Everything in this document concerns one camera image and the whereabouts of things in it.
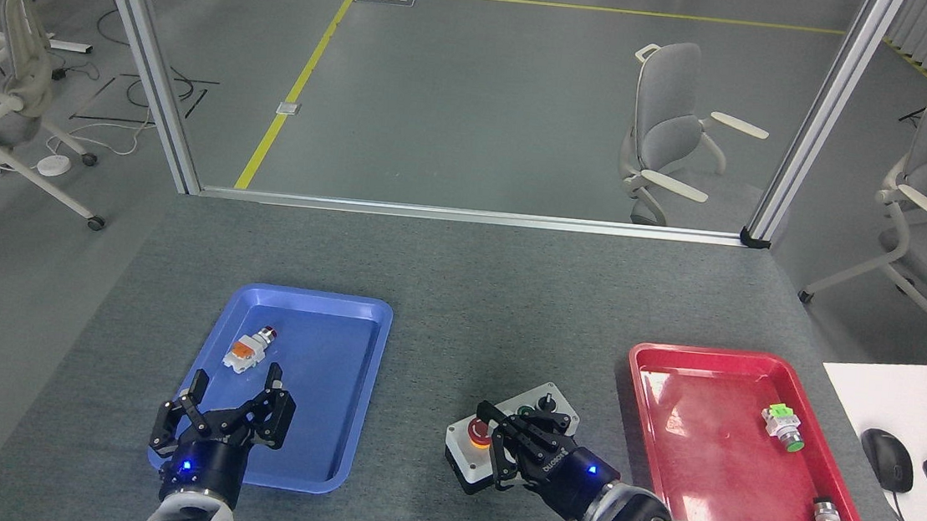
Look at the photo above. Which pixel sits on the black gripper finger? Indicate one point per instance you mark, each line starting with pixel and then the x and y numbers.
pixel 537 428
pixel 174 420
pixel 269 416
pixel 516 471

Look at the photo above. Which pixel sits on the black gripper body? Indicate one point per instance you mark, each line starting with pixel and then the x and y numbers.
pixel 206 469
pixel 574 480

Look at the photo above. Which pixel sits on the grey control box with buttons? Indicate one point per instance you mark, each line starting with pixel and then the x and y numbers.
pixel 463 462

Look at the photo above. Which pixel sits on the red push button orange block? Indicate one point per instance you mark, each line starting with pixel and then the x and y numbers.
pixel 248 349

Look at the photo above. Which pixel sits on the blue plastic tray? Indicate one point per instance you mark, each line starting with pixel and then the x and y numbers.
pixel 337 367

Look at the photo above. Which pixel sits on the red plastic tray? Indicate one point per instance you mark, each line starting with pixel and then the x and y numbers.
pixel 714 467

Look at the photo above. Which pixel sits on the white round floor disc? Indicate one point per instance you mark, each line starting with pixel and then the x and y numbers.
pixel 53 166

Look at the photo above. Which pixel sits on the silver floor socket plate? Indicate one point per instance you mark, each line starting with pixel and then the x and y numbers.
pixel 289 108

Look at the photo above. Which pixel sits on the black computer mouse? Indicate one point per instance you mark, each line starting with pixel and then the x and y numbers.
pixel 887 459

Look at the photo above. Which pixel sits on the white mesh office chair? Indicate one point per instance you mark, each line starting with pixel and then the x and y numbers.
pixel 23 62

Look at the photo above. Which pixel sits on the green push button switch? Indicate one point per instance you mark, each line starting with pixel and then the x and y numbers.
pixel 780 424

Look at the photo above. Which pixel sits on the silver aluminium frame rail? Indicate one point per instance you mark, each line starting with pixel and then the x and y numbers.
pixel 467 215

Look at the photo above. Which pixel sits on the silver aluminium frame post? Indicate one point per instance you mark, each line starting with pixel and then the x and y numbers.
pixel 820 115
pixel 146 56

